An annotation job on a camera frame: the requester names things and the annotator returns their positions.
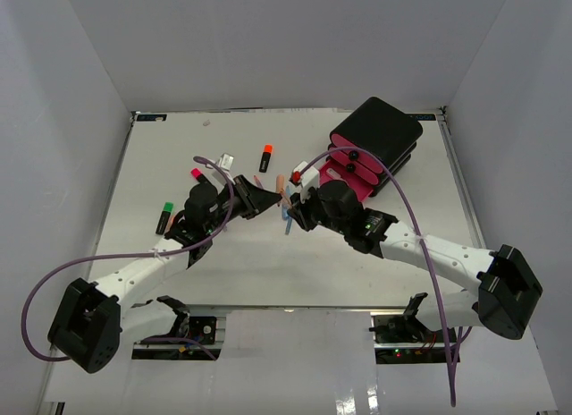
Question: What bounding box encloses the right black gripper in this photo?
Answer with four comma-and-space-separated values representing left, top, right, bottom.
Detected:
288, 182, 349, 235

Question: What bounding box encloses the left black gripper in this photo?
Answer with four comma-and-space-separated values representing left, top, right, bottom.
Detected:
205, 176, 282, 234

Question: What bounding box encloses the orange translucent correction pen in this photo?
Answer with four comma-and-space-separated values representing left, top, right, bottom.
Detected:
275, 174, 292, 209

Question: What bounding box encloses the black pink drawer organizer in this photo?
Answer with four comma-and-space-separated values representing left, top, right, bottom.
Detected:
319, 97, 423, 201

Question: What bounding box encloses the pink translucent correction pen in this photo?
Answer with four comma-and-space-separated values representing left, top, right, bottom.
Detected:
325, 167, 342, 180

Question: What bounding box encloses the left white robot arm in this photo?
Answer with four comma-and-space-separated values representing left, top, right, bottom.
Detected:
48, 175, 282, 374

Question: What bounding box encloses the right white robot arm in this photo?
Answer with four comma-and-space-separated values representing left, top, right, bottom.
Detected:
289, 181, 543, 343

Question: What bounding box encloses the blue slim highlighter pen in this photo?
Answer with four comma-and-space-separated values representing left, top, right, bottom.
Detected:
285, 217, 293, 235

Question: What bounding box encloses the orange cap black highlighter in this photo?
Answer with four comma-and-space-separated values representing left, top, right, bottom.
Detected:
258, 144, 273, 173

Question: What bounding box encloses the pink cap black highlighter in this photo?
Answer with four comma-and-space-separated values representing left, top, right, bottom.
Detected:
190, 168, 211, 184

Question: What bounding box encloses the green cap black highlighter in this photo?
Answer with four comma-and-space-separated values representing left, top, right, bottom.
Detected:
155, 202, 174, 235

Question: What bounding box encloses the dark blue table label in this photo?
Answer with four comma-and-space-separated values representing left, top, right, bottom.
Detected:
136, 114, 167, 122

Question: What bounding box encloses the right dark table label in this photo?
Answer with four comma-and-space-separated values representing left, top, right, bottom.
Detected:
408, 114, 436, 122

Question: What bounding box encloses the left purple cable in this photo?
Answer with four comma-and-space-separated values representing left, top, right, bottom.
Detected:
21, 155, 236, 362

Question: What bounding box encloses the purple cable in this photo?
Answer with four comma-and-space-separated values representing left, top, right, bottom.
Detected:
21, 155, 236, 362
297, 147, 464, 408

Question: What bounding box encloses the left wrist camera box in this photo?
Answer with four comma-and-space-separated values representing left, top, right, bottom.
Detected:
211, 153, 234, 185

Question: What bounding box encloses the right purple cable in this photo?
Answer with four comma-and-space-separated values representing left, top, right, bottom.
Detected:
297, 147, 464, 408

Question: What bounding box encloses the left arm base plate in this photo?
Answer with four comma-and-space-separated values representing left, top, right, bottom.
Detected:
127, 314, 217, 345

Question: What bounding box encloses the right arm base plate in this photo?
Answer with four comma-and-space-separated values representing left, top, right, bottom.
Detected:
369, 311, 444, 344

